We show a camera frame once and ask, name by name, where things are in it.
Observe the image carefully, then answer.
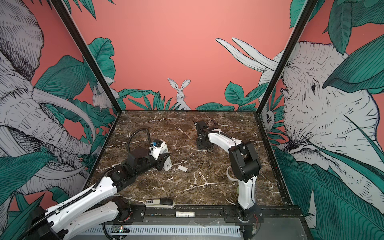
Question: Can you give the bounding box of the white slotted cable duct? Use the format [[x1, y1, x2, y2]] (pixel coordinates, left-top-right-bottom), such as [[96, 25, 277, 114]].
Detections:
[[80, 224, 242, 237]]

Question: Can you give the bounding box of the white battery cover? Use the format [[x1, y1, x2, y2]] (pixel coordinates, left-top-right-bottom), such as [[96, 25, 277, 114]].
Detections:
[[178, 165, 188, 173]]

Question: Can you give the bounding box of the black and white stapler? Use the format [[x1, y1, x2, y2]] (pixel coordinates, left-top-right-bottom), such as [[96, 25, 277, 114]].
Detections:
[[145, 198, 175, 208]]

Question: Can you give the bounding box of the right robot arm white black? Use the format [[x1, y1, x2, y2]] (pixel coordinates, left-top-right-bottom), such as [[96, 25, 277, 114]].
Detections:
[[194, 120, 263, 223]]

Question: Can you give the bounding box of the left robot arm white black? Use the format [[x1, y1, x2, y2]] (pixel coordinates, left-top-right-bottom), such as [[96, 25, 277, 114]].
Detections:
[[18, 146, 171, 240]]

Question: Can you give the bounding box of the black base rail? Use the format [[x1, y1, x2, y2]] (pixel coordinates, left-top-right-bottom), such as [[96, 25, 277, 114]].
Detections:
[[125, 205, 304, 225]]

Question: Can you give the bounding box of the white tape roll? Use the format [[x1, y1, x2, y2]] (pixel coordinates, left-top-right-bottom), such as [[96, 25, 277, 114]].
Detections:
[[226, 166, 238, 182]]

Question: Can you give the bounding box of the white remote control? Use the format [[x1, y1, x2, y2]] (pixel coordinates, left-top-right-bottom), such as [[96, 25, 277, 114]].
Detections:
[[160, 145, 172, 171]]

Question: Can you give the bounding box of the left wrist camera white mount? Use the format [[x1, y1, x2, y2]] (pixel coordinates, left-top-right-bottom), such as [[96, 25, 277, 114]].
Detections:
[[150, 139, 166, 160]]

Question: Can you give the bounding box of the white label tube on rail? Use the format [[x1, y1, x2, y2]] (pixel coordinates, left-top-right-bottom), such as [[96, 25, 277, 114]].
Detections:
[[175, 211, 195, 218]]

